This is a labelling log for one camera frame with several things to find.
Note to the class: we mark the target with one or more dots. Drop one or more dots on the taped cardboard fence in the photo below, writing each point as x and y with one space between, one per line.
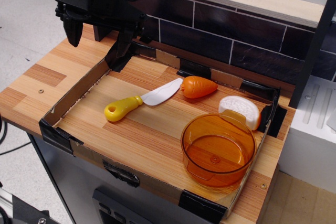
138 161

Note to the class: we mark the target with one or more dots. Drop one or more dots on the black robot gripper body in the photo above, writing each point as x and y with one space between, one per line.
111 14

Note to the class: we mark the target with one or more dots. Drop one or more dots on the white block with grooves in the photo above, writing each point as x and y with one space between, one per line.
309 150

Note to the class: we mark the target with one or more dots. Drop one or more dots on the black metal bracket with screw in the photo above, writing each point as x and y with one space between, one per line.
14 210

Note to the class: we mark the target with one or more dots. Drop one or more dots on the black brick pattern backsplash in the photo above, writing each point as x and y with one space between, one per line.
274 45

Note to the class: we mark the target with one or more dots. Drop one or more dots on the yellow handled white toy knife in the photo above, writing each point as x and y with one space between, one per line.
117 110

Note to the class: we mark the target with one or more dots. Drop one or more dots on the white toy food slice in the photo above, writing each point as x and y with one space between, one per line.
244 107

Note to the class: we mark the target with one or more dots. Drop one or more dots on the orange plastic toy carrot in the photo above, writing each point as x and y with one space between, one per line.
196 87

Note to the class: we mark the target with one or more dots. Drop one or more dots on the transparent orange plastic pot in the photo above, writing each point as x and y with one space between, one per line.
218 148

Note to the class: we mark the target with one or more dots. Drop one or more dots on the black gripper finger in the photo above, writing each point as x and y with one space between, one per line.
124 41
73 29

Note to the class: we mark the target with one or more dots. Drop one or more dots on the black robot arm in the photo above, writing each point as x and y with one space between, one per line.
118 15

